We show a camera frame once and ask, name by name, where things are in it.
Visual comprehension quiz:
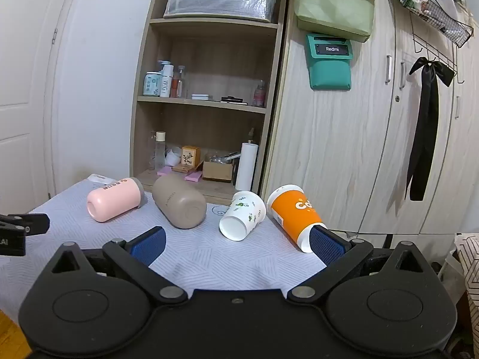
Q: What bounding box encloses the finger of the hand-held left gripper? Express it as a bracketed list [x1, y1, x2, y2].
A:
[0, 213, 50, 237]

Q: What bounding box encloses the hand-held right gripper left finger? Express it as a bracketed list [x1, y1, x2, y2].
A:
[50, 226, 188, 305]

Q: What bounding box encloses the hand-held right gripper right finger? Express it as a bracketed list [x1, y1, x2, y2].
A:
[287, 225, 431, 305]

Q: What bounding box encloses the orange paper cup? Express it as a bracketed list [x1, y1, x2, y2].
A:
[266, 184, 329, 254]

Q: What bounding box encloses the taupe tumbler cup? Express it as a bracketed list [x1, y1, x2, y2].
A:
[151, 175, 207, 229]

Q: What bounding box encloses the pink tumbler cup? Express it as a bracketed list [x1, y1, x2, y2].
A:
[87, 177, 145, 223]

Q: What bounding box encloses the white printed paper cup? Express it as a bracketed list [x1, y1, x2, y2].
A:
[219, 191, 267, 242]

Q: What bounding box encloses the pale patterned tablecloth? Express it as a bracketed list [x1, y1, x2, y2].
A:
[0, 174, 330, 307]

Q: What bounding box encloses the white crumpled item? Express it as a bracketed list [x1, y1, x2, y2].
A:
[165, 147, 183, 167]

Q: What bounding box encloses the clear bottle with beige cap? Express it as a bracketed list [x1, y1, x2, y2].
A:
[154, 131, 167, 173]

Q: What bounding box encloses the yellow small box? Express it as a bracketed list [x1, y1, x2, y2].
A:
[181, 146, 201, 167]

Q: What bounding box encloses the cardboard box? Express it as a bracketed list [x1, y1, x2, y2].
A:
[202, 161, 234, 182]

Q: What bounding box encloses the light wood wardrobe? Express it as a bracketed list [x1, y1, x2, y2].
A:
[260, 0, 479, 236]

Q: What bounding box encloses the white paper towel roll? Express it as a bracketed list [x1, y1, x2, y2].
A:
[235, 142, 260, 191]

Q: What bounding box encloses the patterned fabric box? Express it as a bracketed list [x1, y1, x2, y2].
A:
[454, 233, 479, 296]

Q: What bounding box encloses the teal jar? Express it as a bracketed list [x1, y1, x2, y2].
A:
[143, 72, 162, 97]

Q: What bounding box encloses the black ribbon bow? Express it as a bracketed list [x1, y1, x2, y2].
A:
[406, 57, 455, 201]

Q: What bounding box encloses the white door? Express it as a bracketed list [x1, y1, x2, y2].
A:
[0, 0, 75, 214]

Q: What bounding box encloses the clear bottle with red liquid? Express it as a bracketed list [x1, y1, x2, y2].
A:
[171, 66, 187, 98]

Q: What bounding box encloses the white tube bottle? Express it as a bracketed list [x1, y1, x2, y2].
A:
[161, 65, 175, 98]

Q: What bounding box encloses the pink small bottle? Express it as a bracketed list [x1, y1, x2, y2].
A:
[252, 80, 267, 107]

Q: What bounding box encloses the teal pouch with label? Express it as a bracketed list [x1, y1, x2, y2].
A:
[304, 34, 353, 91]

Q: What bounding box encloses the wooden shelf unit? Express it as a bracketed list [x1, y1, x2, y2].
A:
[129, 0, 289, 206]

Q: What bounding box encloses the green cushion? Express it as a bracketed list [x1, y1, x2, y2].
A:
[293, 0, 376, 43]

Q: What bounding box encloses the black wire wall rack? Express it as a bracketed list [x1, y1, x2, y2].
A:
[386, 0, 474, 85]

